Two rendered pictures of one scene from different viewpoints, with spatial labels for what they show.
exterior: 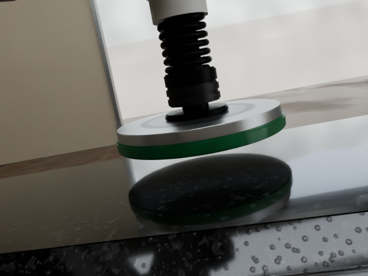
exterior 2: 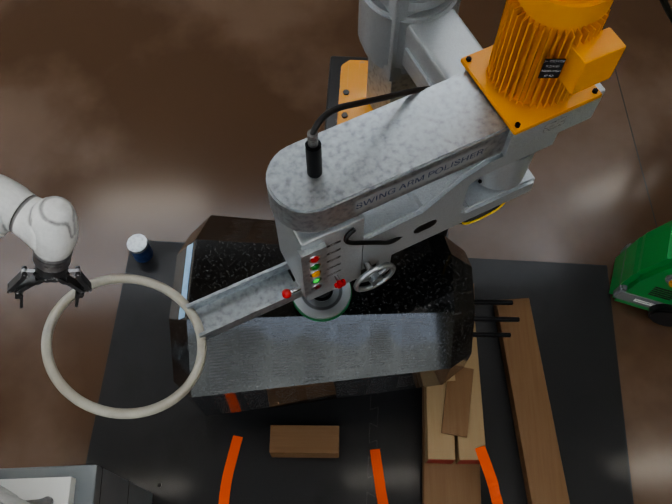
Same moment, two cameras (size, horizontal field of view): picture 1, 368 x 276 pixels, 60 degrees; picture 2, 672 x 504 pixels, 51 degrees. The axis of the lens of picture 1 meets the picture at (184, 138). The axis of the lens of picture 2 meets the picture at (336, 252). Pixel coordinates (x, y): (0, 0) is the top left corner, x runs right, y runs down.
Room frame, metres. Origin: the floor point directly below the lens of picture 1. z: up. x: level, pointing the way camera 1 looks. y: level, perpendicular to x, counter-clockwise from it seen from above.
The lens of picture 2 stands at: (1.40, -0.03, 3.25)
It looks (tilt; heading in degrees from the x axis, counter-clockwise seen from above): 65 degrees down; 177
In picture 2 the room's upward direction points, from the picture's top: straight up
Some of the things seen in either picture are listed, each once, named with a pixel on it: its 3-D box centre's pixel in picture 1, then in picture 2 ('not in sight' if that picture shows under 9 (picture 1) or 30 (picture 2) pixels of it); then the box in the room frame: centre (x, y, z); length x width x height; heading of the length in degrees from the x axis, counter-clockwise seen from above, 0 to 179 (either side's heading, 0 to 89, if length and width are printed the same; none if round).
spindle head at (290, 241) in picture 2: not in sight; (341, 226); (0.39, 0.05, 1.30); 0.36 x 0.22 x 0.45; 113
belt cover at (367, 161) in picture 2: not in sight; (428, 138); (0.29, 0.30, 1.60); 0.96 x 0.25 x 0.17; 113
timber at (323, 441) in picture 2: not in sight; (305, 441); (0.81, -0.13, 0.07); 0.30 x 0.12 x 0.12; 86
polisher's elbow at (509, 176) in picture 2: not in sight; (502, 151); (0.17, 0.59, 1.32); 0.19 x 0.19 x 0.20
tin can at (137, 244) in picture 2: not in sight; (140, 248); (-0.19, -0.90, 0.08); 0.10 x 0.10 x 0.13
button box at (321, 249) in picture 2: not in sight; (313, 269); (0.55, -0.04, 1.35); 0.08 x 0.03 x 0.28; 113
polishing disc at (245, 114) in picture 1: (197, 119); (321, 291); (0.42, -0.02, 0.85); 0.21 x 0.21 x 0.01
